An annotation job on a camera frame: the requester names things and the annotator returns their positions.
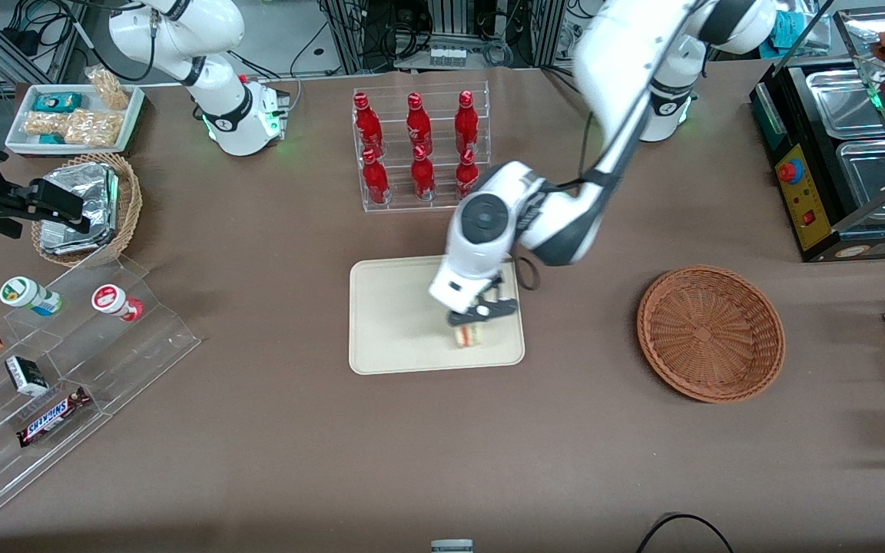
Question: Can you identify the green lid yogurt cup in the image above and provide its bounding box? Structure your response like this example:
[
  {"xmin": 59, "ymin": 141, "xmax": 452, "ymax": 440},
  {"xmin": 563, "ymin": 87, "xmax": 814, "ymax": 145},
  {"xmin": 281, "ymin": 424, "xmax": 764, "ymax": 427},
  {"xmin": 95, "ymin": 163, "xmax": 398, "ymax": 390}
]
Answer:
[{"xmin": 0, "ymin": 276, "xmax": 64, "ymax": 318}]

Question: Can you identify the brown table cover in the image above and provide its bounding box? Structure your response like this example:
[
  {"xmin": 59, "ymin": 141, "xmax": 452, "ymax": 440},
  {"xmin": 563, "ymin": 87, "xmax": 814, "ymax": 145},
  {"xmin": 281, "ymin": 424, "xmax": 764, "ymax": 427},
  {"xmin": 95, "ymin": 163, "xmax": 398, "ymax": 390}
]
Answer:
[{"xmin": 0, "ymin": 64, "xmax": 885, "ymax": 553}]

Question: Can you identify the black looped cable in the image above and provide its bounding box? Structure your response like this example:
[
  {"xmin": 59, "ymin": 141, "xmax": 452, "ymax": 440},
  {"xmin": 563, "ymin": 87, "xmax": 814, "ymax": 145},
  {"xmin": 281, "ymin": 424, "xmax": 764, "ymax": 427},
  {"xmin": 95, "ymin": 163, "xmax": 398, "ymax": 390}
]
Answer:
[{"xmin": 634, "ymin": 512, "xmax": 736, "ymax": 553}]

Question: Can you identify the white power strip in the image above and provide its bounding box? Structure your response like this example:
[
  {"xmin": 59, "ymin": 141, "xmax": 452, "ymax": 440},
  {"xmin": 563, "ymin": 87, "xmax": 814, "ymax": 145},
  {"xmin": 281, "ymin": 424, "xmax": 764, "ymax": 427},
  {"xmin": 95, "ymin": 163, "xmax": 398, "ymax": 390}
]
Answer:
[{"xmin": 428, "ymin": 44, "xmax": 469, "ymax": 68}]

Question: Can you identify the foil wrapped food package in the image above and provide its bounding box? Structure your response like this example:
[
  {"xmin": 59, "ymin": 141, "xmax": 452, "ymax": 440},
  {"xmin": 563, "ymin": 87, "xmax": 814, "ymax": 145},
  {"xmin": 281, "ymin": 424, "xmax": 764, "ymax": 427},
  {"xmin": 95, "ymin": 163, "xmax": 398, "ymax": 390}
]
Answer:
[
  {"xmin": 40, "ymin": 162, "xmax": 120, "ymax": 235},
  {"xmin": 39, "ymin": 223, "xmax": 114, "ymax": 257}
]

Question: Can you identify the white rectangular snack tray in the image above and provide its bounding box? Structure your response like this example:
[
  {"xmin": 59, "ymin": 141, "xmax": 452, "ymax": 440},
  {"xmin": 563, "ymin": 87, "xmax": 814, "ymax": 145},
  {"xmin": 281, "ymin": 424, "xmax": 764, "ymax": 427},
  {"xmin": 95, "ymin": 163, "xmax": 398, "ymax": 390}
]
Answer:
[{"xmin": 5, "ymin": 83, "xmax": 145, "ymax": 157}]

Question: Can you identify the red cola bottle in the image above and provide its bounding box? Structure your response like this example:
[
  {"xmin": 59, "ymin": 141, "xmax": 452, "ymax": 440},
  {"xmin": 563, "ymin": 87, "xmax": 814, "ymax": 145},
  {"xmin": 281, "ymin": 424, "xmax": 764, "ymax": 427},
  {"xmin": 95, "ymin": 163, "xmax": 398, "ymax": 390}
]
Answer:
[
  {"xmin": 353, "ymin": 92, "xmax": 383, "ymax": 156},
  {"xmin": 410, "ymin": 144, "xmax": 437, "ymax": 203},
  {"xmin": 454, "ymin": 90, "xmax": 481, "ymax": 153},
  {"xmin": 455, "ymin": 148, "xmax": 482, "ymax": 200},
  {"xmin": 406, "ymin": 92, "xmax": 433, "ymax": 154},
  {"xmin": 361, "ymin": 147, "xmax": 392, "ymax": 206}
]

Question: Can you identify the clear acrylic stepped shelf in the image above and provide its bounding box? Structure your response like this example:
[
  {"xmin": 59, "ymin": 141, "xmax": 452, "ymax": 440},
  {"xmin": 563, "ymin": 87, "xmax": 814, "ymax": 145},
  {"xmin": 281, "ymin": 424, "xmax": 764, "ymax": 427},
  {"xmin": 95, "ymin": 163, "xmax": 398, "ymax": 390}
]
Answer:
[{"xmin": 0, "ymin": 253, "xmax": 203, "ymax": 523}]

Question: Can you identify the red lid yogurt cup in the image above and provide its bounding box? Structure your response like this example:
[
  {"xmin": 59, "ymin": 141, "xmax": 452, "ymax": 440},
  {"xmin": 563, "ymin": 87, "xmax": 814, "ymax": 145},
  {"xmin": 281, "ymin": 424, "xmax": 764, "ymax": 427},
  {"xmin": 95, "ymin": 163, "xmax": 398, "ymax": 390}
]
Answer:
[{"xmin": 91, "ymin": 283, "xmax": 145, "ymax": 323}]

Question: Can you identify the metal equipment rack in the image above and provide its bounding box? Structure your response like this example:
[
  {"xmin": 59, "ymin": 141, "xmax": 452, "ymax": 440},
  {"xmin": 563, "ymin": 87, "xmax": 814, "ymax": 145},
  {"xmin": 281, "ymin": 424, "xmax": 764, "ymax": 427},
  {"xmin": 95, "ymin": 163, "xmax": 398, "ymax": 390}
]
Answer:
[{"xmin": 318, "ymin": 0, "xmax": 578, "ymax": 74}]

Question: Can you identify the clear bag of nuts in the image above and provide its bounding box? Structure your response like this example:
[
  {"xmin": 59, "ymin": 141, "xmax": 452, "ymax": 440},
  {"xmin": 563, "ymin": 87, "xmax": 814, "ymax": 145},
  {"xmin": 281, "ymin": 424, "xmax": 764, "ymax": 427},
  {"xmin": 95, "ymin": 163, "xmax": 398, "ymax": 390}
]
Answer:
[
  {"xmin": 23, "ymin": 111, "xmax": 71, "ymax": 138},
  {"xmin": 85, "ymin": 65, "xmax": 131, "ymax": 111},
  {"xmin": 64, "ymin": 108, "xmax": 125, "ymax": 149}
]

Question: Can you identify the snickers chocolate bar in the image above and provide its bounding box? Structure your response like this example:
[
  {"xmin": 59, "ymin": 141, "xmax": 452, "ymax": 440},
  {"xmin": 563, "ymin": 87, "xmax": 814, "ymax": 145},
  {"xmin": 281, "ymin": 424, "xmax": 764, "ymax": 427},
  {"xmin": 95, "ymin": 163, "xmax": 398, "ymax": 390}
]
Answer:
[{"xmin": 16, "ymin": 386, "xmax": 93, "ymax": 449}]

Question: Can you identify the beige plastic tray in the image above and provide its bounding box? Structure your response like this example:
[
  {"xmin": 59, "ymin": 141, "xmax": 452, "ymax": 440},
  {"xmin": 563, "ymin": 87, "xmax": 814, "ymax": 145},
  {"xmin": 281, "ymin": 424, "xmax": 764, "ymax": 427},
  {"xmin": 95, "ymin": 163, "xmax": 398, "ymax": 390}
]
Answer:
[{"xmin": 348, "ymin": 251, "xmax": 526, "ymax": 376}]

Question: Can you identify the light wicker basket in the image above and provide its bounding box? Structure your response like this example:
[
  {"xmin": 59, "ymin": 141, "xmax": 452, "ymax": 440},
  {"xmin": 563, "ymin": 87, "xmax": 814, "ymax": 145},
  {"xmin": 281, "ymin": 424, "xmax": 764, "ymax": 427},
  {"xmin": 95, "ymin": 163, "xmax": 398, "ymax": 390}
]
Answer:
[{"xmin": 31, "ymin": 152, "xmax": 144, "ymax": 268}]

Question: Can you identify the black food warmer cabinet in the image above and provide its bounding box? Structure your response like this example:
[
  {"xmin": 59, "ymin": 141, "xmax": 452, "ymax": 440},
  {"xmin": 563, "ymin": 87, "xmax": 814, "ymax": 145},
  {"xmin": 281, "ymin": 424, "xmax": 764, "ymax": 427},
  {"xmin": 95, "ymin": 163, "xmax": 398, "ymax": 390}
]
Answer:
[{"xmin": 749, "ymin": 8, "xmax": 885, "ymax": 264}]

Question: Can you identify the teal cloth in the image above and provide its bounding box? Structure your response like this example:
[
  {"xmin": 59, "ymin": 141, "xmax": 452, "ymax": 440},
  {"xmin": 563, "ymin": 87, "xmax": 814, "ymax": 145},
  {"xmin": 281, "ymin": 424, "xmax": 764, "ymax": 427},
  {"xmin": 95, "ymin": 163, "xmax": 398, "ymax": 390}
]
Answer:
[{"xmin": 768, "ymin": 14, "xmax": 804, "ymax": 49}]

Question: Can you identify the clear acrylic bottle rack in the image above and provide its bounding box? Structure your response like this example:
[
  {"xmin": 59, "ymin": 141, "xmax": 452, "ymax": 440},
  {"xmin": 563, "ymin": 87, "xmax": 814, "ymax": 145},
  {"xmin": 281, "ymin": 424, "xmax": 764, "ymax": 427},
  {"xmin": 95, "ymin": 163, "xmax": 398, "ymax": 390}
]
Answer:
[{"xmin": 351, "ymin": 81, "xmax": 493, "ymax": 214}]

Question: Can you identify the round brown wicker basket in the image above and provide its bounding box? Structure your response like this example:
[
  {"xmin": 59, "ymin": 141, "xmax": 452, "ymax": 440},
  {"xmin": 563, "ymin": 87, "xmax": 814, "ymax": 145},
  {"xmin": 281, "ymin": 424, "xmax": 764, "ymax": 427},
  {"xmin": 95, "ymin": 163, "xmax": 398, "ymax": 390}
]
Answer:
[{"xmin": 637, "ymin": 265, "xmax": 787, "ymax": 404}]

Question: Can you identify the teal snack box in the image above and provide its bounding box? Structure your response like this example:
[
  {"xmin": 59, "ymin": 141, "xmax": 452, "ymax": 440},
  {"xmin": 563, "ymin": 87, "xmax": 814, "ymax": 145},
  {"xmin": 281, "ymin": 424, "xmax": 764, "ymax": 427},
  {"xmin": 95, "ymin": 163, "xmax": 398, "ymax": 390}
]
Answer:
[{"xmin": 32, "ymin": 92, "xmax": 83, "ymax": 114}]

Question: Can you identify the small black white box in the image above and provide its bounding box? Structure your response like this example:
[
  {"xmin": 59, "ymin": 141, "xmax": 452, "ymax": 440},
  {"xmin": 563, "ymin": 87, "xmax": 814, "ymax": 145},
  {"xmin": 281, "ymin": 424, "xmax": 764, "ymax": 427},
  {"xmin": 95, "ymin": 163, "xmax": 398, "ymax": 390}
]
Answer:
[{"xmin": 5, "ymin": 355, "xmax": 51, "ymax": 398}]

